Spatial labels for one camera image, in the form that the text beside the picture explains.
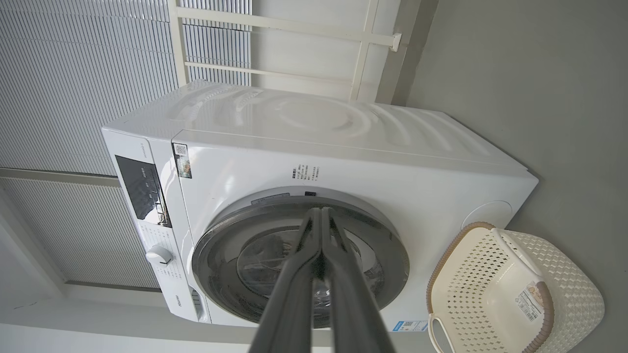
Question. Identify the cream metal window railing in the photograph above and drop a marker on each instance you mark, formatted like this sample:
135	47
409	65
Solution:
274	23

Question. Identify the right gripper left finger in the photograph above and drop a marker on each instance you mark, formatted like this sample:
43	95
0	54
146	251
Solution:
289	304

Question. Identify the cream perforated laundry basket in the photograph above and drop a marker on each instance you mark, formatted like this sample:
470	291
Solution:
490	294

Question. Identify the blue energy label sticker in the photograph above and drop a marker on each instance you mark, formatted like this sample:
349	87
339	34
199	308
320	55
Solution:
409	326

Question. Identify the black glossy display panel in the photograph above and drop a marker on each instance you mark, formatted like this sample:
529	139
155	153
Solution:
140	191

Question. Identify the printed sticker label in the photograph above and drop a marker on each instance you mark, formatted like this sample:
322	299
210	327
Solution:
529	304

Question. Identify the dark round washer door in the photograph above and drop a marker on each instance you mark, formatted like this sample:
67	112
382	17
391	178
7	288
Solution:
225	255

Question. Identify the QR code label sticker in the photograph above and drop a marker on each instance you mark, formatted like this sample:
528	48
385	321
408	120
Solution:
182	159

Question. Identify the white front-load washing machine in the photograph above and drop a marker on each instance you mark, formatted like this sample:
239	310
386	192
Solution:
274	162

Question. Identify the white slatted window blind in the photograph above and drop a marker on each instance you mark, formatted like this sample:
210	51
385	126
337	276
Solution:
73	73

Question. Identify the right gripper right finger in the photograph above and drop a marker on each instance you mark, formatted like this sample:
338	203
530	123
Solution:
355	314

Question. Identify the white washing machine dial knob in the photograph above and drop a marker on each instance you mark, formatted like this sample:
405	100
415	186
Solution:
159	255

